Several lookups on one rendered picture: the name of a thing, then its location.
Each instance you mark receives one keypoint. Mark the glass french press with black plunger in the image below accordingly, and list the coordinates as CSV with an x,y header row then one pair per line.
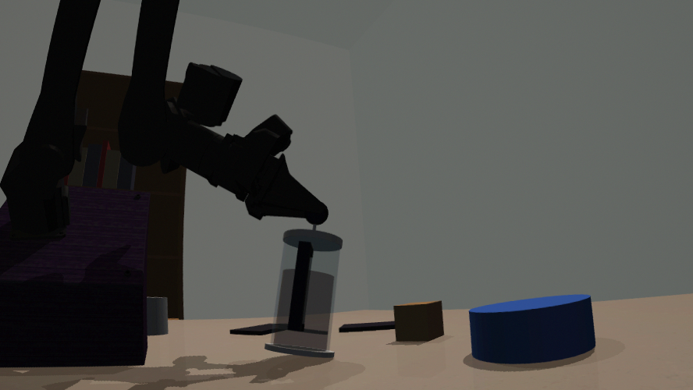
x,y
305,300

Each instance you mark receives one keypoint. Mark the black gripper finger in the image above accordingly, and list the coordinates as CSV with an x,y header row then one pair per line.
x,y
282,190
281,212

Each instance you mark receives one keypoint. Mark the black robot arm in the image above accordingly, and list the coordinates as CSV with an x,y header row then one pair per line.
x,y
150,128

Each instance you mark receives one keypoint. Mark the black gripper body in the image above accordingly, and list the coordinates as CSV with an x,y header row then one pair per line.
x,y
241,170

